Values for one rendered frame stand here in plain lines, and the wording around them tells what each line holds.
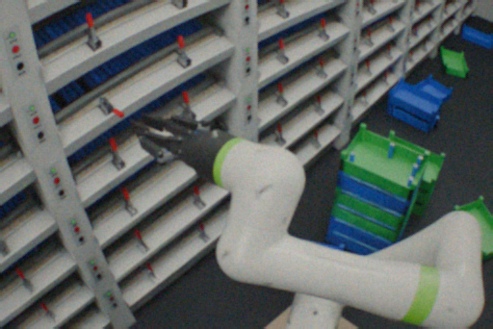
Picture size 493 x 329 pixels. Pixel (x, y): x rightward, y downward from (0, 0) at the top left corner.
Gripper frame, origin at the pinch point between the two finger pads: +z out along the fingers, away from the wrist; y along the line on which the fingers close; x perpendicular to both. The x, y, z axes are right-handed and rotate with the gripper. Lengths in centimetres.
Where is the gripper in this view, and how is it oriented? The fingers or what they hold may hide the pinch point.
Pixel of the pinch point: (145, 125)
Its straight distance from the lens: 101.1
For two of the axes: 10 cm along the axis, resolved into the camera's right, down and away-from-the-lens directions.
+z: -7.3, -3.1, 6.1
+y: 6.7, -5.2, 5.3
